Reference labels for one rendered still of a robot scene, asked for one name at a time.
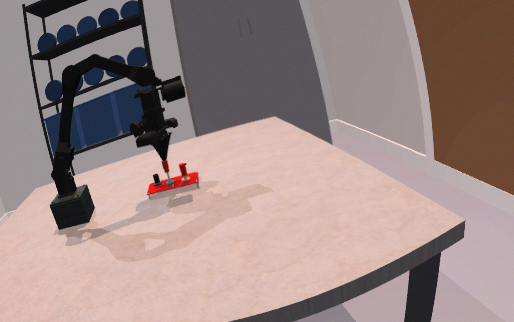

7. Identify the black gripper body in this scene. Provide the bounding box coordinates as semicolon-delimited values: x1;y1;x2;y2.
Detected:
136;105;179;148

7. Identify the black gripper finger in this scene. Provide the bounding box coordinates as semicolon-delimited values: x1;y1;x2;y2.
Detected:
151;136;167;161
163;132;171;156

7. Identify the red circuit board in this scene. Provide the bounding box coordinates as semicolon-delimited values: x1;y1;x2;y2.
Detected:
147;160;199;199

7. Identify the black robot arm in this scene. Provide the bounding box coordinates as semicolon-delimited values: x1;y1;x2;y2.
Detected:
51;54;186;198

